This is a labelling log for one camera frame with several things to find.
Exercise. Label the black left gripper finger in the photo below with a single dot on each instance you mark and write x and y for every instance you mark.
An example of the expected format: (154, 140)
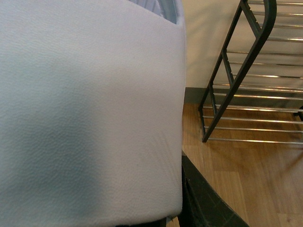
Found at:
(201, 205)

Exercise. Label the light blue slipper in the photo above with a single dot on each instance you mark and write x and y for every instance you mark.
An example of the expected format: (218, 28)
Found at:
(91, 101)

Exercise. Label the black metal shoe rack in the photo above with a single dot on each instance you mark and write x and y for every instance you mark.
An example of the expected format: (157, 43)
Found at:
(255, 92)

